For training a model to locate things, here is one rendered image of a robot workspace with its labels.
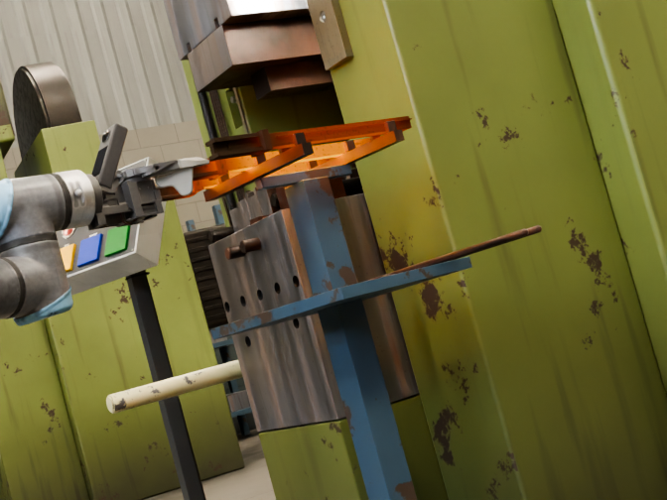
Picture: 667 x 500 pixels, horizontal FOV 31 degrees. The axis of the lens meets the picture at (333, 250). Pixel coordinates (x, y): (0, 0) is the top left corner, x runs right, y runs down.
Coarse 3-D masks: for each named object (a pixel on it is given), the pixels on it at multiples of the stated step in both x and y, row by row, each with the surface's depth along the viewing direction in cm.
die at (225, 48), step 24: (240, 24) 271; (264, 24) 274; (288, 24) 277; (312, 24) 280; (216, 48) 272; (240, 48) 270; (264, 48) 273; (288, 48) 276; (312, 48) 279; (216, 72) 275; (240, 72) 277
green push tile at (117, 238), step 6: (114, 228) 303; (120, 228) 302; (126, 228) 300; (108, 234) 304; (114, 234) 302; (120, 234) 301; (126, 234) 299; (108, 240) 303; (114, 240) 301; (120, 240) 300; (126, 240) 299; (108, 246) 302; (114, 246) 300; (120, 246) 299; (126, 246) 298; (108, 252) 301; (114, 252) 299
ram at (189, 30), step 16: (176, 0) 285; (192, 0) 278; (208, 0) 271; (224, 0) 265; (240, 0) 266; (256, 0) 268; (272, 0) 270; (288, 0) 272; (304, 0) 274; (176, 16) 286; (192, 16) 279; (208, 16) 273; (224, 16) 266; (240, 16) 266; (256, 16) 270; (272, 16) 273; (288, 16) 277; (176, 32) 288; (192, 32) 281; (208, 32) 274; (176, 48) 289; (192, 48) 282
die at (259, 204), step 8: (352, 176) 278; (256, 192) 270; (264, 192) 267; (272, 192) 266; (352, 192) 277; (360, 192) 278; (240, 200) 277; (248, 200) 274; (256, 200) 270; (264, 200) 267; (240, 208) 278; (248, 208) 274; (256, 208) 271; (264, 208) 268; (272, 208) 265; (280, 208) 266; (232, 216) 282; (240, 216) 278; (248, 216) 275; (256, 216) 272; (232, 224) 282; (240, 224) 279; (248, 224) 276
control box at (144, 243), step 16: (144, 160) 309; (144, 224) 300; (160, 224) 305; (64, 240) 316; (80, 240) 312; (128, 240) 299; (144, 240) 299; (160, 240) 304; (112, 256) 300; (128, 256) 297; (144, 256) 297; (80, 272) 306; (96, 272) 305; (112, 272) 305; (128, 272) 305; (80, 288) 314
